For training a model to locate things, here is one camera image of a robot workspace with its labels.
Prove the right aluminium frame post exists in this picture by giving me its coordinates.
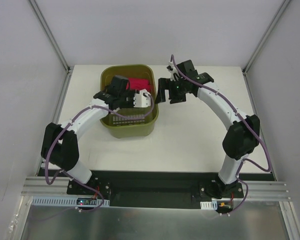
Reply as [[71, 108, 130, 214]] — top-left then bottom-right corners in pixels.
[[242, 0, 292, 76]]

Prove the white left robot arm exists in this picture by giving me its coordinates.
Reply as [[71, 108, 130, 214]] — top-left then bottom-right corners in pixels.
[[40, 75, 141, 195]]

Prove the olive green plastic basket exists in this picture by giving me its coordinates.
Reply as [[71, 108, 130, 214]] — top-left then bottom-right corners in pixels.
[[100, 64, 159, 139]]

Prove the aluminium frame post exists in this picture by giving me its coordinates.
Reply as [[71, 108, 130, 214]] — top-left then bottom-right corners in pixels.
[[27, 0, 71, 74], [242, 0, 292, 76]]

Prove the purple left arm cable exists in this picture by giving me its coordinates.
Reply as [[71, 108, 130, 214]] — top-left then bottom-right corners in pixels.
[[39, 93, 156, 221]]

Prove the left aluminium frame post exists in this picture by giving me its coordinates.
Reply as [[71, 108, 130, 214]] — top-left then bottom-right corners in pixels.
[[27, 0, 71, 74]]

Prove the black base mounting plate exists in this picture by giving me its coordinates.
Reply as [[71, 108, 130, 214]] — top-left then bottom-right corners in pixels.
[[66, 170, 244, 209]]

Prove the left white cable duct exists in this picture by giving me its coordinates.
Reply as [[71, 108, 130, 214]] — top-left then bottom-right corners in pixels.
[[31, 196, 110, 208]]

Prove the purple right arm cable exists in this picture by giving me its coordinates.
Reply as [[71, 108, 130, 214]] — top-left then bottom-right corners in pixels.
[[170, 54, 273, 218]]

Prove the rolled pink t shirt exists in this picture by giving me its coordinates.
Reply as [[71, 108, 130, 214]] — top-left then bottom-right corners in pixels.
[[126, 77, 151, 93]]

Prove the white cable duct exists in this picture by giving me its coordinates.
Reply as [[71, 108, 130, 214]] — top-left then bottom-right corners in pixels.
[[200, 200, 218, 211], [31, 196, 110, 208]]

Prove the right white cable duct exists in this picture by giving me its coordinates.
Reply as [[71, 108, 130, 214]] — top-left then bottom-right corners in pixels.
[[200, 200, 218, 211]]

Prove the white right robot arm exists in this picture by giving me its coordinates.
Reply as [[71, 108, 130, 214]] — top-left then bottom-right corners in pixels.
[[155, 58, 261, 198]]

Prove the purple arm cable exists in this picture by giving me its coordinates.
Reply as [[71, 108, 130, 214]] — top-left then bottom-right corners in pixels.
[[170, 54, 273, 218], [39, 93, 156, 221]]

